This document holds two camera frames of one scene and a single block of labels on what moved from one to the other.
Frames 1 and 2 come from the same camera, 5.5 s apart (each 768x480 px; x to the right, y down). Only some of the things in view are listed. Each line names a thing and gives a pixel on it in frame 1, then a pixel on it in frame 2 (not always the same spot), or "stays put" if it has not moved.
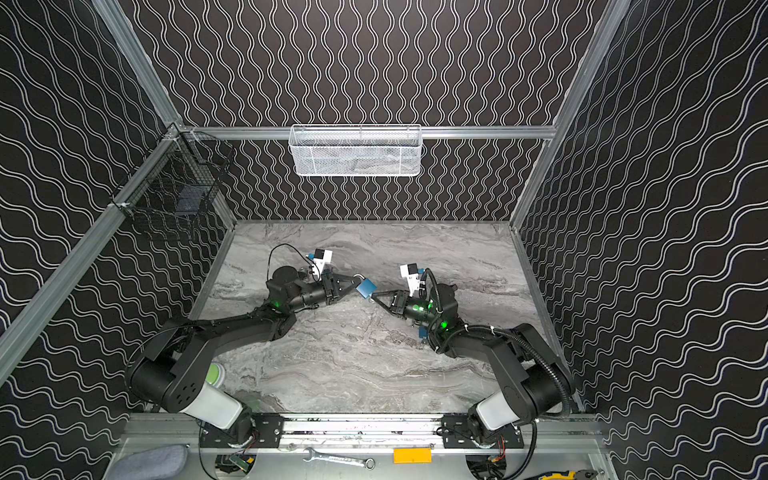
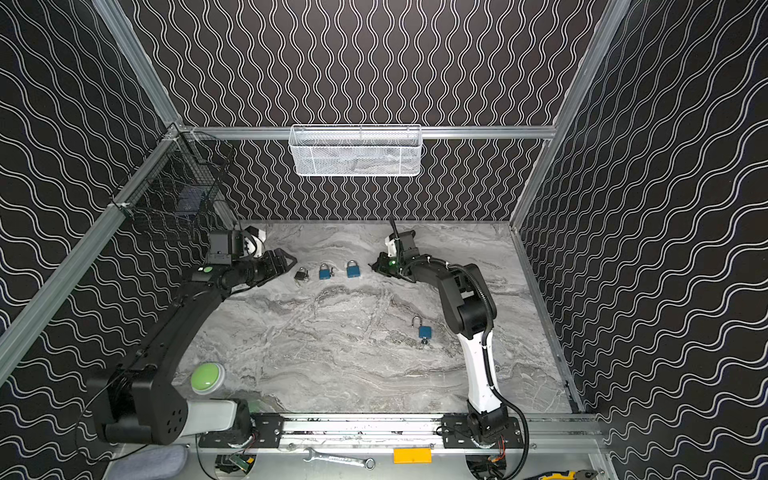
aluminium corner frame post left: x=126 y=41 stays put
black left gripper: x=330 y=288 -> x=264 y=267
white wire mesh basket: x=356 y=149 stays put
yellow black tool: x=580 y=474 stays put
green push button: x=213 y=374 stays put
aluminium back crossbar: x=420 y=132 stays put
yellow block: x=413 y=456 stays put
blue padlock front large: x=366 y=288 -> x=353 y=269
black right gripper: x=401 y=303 -> x=392 y=264
